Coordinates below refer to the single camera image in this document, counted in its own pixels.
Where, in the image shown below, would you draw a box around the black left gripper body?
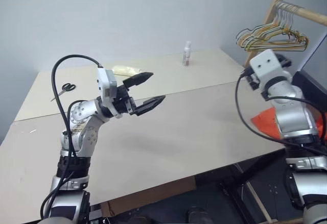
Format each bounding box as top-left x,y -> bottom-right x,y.
112,84 -> 137,115

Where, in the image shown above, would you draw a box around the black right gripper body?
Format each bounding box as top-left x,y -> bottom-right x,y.
276,54 -> 292,68

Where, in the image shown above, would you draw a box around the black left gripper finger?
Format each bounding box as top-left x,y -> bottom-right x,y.
132,95 -> 167,118
122,71 -> 154,89

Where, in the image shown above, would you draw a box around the orange cloth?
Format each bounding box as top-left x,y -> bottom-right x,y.
251,107 -> 327,139

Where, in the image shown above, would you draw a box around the clear bag of white stuffing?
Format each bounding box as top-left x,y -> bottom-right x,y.
112,65 -> 144,78

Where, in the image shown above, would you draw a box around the small white bottle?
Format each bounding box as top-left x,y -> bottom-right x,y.
181,40 -> 193,67

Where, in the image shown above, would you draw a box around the wooden clothes rack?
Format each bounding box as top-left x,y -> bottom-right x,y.
244,0 -> 327,68

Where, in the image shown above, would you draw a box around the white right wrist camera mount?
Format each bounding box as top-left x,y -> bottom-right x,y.
249,49 -> 292,87

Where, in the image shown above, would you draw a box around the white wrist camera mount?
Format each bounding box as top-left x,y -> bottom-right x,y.
249,49 -> 292,87
96,67 -> 122,119

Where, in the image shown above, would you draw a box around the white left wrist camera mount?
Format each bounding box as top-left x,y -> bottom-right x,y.
96,67 -> 122,119

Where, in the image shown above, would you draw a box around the grey wire hanger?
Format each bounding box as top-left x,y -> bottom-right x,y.
239,4 -> 309,48

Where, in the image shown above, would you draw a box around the bunch of wire hangers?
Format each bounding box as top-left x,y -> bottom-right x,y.
236,3 -> 307,47

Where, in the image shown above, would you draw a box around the black handled scissors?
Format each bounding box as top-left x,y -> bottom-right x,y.
50,82 -> 77,102

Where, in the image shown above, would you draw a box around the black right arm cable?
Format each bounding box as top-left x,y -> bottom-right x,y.
235,68 -> 327,157

